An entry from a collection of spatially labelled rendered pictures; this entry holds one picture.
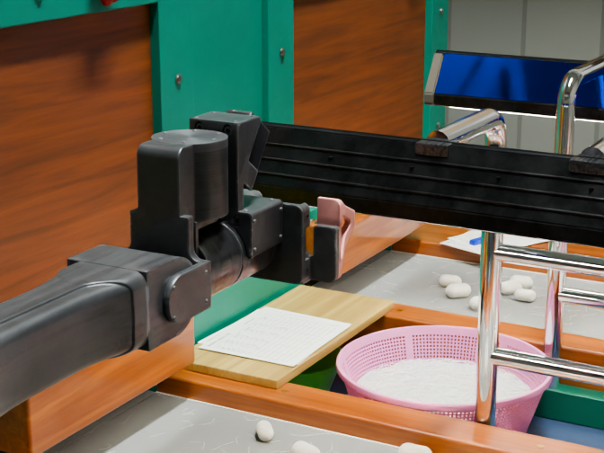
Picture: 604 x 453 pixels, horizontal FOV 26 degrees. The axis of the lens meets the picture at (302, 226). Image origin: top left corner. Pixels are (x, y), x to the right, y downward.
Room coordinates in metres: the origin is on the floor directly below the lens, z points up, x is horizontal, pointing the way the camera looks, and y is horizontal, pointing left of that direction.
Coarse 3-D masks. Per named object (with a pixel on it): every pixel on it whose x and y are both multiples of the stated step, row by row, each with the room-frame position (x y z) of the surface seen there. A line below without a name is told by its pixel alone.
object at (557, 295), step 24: (576, 72) 1.58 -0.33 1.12; (600, 72) 1.65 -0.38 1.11; (576, 96) 1.56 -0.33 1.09; (552, 288) 1.56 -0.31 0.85; (552, 312) 1.56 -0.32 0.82; (552, 336) 1.56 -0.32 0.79; (552, 384) 1.55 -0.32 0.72; (552, 408) 1.55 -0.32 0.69; (576, 408) 1.53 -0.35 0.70; (600, 408) 1.52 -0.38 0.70
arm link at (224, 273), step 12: (204, 228) 0.95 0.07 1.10; (216, 228) 0.95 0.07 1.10; (204, 240) 0.93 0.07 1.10; (216, 240) 0.94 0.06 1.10; (228, 240) 0.95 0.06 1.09; (204, 252) 0.92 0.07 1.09; (216, 252) 0.93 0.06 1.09; (228, 252) 0.94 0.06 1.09; (240, 252) 0.96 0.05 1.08; (216, 264) 0.92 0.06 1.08; (228, 264) 0.94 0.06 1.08; (240, 264) 0.95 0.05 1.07; (216, 276) 0.92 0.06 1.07; (228, 276) 0.94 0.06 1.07; (216, 288) 0.93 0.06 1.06
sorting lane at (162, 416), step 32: (128, 416) 1.41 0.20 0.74; (160, 416) 1.41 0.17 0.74; (192, 416) 1.41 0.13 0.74; (224, 416) 1.41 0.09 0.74; (256, 416) 1.41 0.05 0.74; (64, 448) 1.33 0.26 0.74; (96, 448) 1.33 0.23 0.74; (128, 448) 1.33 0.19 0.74; (160, 448) 1.33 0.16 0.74; (192, 448) 1.33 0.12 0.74; (224, 448) 1.33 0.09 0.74; (256, 448) 1.33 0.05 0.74; (288, 448) 1.33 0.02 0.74; (320, 448) 1.33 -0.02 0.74; (352, 448) 1.33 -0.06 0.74; (384, 448) 1.33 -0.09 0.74
